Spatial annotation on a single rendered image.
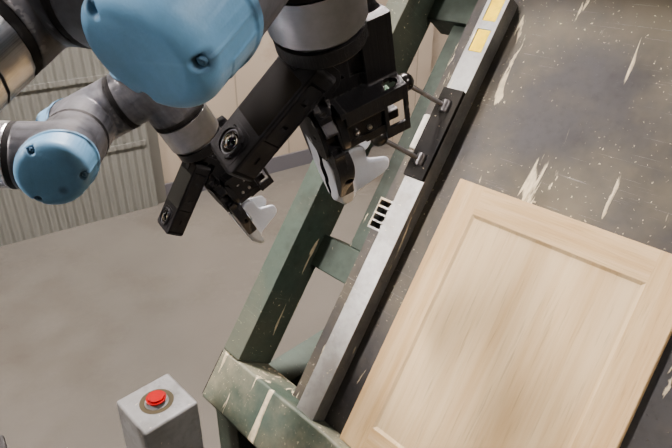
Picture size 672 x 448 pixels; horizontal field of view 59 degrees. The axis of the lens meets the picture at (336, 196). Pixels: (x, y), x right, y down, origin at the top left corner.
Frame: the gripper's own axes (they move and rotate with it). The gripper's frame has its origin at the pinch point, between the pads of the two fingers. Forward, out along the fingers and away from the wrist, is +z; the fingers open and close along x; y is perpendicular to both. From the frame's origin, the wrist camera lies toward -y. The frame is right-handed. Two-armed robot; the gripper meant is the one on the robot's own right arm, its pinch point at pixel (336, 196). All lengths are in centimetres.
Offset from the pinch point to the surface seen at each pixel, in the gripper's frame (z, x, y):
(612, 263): 43, -6, 41
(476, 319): 55, 2, 20
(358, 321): 63, 16, 2
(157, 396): 65, 24, -40
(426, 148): 46, 34, 30
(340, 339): 66, 16, -3
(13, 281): 206, 201, -133
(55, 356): 187, 130, -111
